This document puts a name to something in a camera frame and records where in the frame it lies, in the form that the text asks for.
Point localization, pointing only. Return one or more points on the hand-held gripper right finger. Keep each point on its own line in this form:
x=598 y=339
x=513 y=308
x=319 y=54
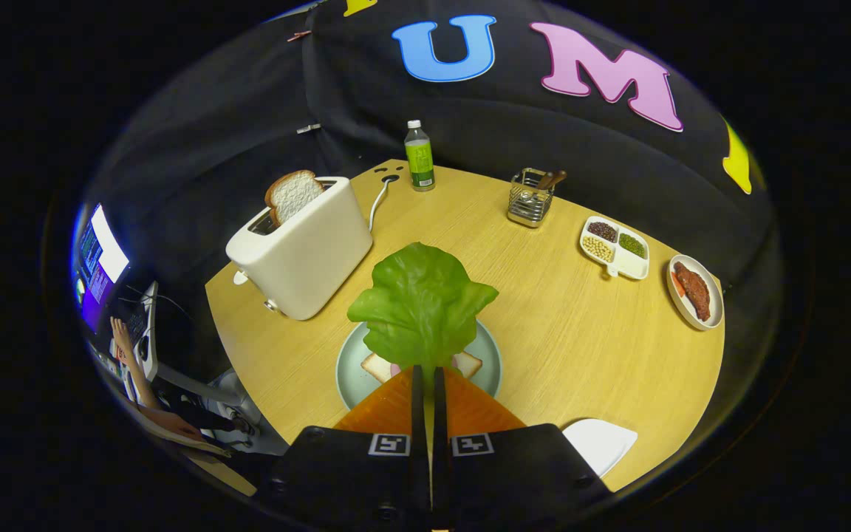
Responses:
x=439 y=414

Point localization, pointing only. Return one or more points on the computer monitor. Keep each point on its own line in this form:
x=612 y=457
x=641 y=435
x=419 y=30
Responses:
x=104 y=251

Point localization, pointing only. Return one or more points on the small red clip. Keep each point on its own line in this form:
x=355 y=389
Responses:
x=298 y=35

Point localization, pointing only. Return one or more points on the green label drink bottle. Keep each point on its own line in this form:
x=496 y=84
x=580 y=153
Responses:
x=419 y=162

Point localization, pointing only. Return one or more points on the black backdrop cloth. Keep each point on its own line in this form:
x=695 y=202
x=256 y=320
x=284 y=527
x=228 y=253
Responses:
x=544 y=125

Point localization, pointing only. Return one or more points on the brown meat slice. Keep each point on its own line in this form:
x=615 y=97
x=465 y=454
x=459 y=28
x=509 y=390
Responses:
x=694 y=290

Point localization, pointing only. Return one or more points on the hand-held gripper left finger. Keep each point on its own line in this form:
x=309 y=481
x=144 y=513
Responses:
x=418 y=414

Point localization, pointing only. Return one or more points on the white square plate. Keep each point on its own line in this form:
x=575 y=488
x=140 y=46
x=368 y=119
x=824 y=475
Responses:
x=603 y=443

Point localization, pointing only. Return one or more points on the cream oval meat plate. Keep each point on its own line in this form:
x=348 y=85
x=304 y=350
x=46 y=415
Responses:
x=680 y=303

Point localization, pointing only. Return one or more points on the white divided bean dish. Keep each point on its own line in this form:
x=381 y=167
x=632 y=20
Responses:
x=629 y=266

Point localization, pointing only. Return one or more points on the cream white toaster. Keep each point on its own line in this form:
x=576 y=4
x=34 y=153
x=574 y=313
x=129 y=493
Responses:
x=307 y=251

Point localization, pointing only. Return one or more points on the pale green round plate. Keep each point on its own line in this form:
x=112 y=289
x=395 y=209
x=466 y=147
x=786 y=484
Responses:
x=355 y=369

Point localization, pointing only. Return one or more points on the green lettuce leaf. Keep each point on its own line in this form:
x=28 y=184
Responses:
x=418 y=303

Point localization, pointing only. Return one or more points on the small silver clip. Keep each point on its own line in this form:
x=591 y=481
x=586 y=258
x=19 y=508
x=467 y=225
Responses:
x=308 y=128

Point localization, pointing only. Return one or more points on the grey chair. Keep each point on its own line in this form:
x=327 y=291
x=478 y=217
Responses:
x=230 y=388

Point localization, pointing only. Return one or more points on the toasted white bread slice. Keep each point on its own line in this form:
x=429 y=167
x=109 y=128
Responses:
x=294 y=196

